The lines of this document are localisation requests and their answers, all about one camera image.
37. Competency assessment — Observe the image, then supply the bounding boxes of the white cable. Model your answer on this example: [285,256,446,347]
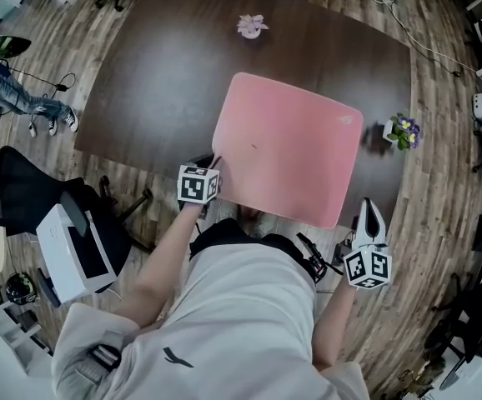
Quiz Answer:
[367,0,482,93]

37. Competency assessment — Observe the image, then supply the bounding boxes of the person's right forearm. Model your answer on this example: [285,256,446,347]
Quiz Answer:
[310,280,359,371]

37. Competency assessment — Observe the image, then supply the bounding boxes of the white cardboard box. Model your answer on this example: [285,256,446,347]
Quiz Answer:
[35,203,118,304]

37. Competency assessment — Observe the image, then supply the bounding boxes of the pink desk mat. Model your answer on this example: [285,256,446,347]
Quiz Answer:
[211,72,364,230]

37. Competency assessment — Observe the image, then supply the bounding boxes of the black power adapter with cable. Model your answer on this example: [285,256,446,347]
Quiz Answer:
[6,65,78,96]

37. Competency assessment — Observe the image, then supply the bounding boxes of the person's shoes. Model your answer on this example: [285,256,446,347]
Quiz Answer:
[218,203,276,241]

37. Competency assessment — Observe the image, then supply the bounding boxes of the black and green helmet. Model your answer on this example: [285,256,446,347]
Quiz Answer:
[0,34,33,60]

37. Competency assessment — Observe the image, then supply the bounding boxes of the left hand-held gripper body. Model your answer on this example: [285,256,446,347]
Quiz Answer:
[177,153,224,220]

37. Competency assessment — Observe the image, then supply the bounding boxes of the black waist-mounted device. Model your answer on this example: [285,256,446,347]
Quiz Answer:
[294,232,330,285]

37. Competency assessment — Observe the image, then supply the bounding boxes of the pink flower in white pot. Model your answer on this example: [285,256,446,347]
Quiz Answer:
[236,12,270,41]

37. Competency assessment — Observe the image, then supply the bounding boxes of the purple flowers in white pot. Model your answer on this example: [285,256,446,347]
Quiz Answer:
[382,112,422,153]

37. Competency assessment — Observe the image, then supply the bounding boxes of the black office chair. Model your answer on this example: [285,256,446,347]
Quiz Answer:
[0,145,155,268]

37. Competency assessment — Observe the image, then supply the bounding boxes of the person's left forearm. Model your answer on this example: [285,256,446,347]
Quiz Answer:
[109,200,209,333]

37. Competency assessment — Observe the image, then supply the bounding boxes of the person's white shirt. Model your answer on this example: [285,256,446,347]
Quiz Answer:
[50,232,372,400]

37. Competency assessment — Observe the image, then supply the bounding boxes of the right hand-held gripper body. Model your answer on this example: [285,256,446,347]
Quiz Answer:
[333,227,394,292]

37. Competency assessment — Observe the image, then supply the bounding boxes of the black swivel chair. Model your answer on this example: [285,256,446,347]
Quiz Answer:
[423,280,482,377]

